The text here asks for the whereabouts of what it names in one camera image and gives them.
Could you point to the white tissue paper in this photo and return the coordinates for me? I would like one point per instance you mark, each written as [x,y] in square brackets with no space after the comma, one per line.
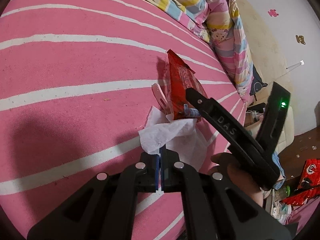
[180,135]

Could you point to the pink striped bed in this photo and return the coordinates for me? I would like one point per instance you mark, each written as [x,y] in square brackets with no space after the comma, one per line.
[76,79]

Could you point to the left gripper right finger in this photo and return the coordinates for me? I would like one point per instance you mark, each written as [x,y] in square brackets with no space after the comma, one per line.
[177,176]

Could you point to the cream leather office chair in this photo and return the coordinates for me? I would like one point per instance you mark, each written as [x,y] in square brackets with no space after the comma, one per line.
[287,135]

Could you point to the red snack package pile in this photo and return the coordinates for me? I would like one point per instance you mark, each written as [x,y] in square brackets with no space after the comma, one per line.
[308,186]

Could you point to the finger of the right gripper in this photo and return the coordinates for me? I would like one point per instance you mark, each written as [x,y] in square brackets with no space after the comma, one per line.
[218,117]

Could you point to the pink plastic clothes peg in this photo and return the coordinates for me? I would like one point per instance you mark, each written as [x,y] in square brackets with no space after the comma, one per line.
[162,100]

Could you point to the colourful striped cartoon quilt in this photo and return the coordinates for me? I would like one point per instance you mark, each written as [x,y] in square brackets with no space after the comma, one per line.
[218,23]

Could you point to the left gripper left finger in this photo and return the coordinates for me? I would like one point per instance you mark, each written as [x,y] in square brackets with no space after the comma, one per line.
[139,177]

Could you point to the small red wrapper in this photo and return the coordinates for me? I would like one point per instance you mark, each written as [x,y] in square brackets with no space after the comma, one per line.
[180,77]

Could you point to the blue garment on chair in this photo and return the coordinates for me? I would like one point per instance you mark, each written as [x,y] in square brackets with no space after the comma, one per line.
[280,181]

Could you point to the person's right hand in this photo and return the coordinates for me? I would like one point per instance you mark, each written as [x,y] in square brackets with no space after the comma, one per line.
[237,175]

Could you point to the pink bear wall sticker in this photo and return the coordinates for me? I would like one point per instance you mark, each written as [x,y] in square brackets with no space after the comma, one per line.
[273,13]

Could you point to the white tissue sheet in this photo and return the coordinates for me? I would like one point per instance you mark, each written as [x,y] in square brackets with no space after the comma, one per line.
[197,156]

